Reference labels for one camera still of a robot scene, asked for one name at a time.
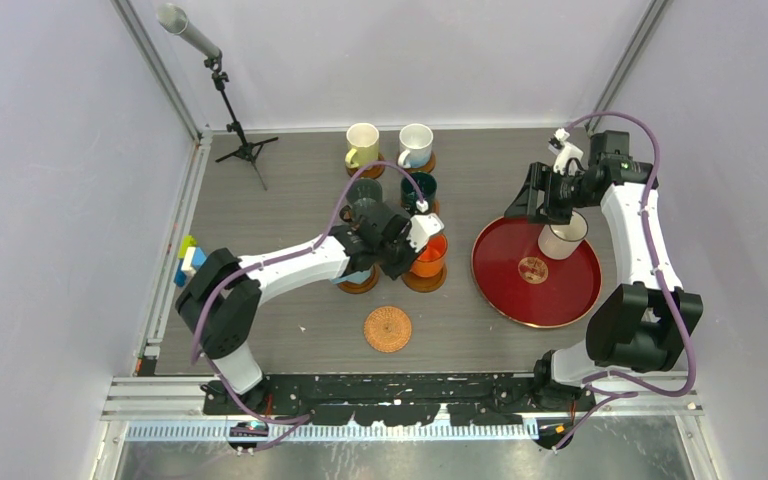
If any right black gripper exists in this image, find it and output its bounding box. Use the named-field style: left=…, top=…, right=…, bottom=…
left=505, top=161, right=595, bottom=226

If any cream mug black rim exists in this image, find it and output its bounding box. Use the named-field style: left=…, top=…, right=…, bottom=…
left=537, top=211, right=589, bottom=260

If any brown wooden coaster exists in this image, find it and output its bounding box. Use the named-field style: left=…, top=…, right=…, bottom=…
left=335, top=266, right=380, bottom=295
left=345, top=150, right=385, bottom=179
left=396, top=152, right=437, bottom=173
left=401, top=266, right=448, bottom=293

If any dark green mug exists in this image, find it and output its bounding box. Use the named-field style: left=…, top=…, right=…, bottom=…
left=399, top=170, right=438, bottom=217

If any orange mug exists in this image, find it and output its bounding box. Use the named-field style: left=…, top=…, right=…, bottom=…
left=410, top=234, right=448, bottom=278

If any red round tray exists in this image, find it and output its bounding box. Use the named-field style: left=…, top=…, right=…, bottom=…
left=471, top=217, right=602, bottom=329

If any woven rattan coaster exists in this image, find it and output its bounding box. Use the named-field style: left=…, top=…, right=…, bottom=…
left=363, top=306, right=413, bottom=353

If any pale yellow mug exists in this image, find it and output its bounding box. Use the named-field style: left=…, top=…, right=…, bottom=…
left=344, top=123, right=380, bottom=169

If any white mug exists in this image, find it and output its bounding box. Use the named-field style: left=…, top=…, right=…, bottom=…
left=397, top=123, right=434, bottom=169

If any dark grey mug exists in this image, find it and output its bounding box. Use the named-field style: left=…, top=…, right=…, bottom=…
left=339, top=178, right=384, bottom=223

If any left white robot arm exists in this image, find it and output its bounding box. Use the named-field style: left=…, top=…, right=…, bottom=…
left=174, top=199, right=444, bottom=414

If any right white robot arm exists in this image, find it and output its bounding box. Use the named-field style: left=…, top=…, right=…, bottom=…
left=504, top=128, right=703, bottom=411

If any coloured toy brick stack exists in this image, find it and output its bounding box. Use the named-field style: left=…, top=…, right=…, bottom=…
left=173, top=235, right=207, bottom=288

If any grey microphone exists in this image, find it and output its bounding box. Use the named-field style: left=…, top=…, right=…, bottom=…
left=156, top=3, right=222, bottom=61

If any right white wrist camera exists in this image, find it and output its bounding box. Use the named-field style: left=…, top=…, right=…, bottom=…
left=548, top=128, right=584, bottom=175

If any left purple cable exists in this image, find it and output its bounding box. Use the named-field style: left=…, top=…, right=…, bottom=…
left=188, top=160, right=432, bottom=453

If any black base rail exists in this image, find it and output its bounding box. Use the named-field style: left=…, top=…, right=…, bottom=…
left=200, top=373, right=595, bottom=427

